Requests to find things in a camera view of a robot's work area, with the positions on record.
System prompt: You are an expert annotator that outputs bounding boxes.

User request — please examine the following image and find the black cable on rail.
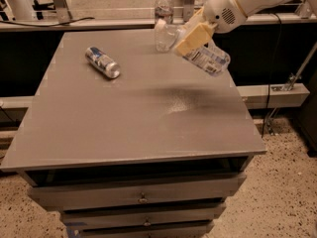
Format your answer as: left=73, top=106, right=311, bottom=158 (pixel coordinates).
left=0, top=16, right=97, bottom=28

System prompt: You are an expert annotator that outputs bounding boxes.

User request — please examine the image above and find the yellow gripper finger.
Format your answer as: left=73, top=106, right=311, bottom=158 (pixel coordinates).
left=183, top=8, right=204, bottom=29
left=173, top=22, right=216, bottom=57

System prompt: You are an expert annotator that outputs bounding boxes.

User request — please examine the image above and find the silver blue drink can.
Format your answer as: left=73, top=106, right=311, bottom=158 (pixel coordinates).
left=85, top=47, right=120, bottom=79

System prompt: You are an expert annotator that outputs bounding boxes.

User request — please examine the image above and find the grey drawer cabinet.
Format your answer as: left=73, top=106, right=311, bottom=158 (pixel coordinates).
left=1, top=30, right=265, bottom=238

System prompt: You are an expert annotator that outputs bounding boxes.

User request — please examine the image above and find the top drawer knob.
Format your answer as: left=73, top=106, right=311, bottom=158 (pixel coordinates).
left=138, top=193, right=149, bottom=204

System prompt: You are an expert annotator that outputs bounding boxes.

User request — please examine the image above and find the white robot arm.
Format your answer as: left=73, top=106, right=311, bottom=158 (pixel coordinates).
left=173, top=0, right=317, bottom=57

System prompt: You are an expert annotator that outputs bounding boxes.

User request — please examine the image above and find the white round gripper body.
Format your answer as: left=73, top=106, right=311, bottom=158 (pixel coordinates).
left=203, top=0, right=237, bottom=34

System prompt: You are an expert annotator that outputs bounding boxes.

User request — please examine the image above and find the white pipe top left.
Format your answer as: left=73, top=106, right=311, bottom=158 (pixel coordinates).
left=0, top=0, right=39, bottom=22

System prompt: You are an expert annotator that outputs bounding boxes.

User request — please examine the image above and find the drawer knob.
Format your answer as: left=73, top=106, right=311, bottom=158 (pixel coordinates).
left=138, top=193, right=149, bottom=204
left=143, top=218, right=152, bottom=227

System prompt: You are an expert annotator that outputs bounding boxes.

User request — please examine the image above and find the grey metal rail frame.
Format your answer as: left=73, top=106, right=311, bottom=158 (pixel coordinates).
left=0, top=0, right=317, bottom=33

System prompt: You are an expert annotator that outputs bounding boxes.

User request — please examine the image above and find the clear upright water bottle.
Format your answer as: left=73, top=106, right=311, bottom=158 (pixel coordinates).
left=155, top=0, right=173, bottom=52

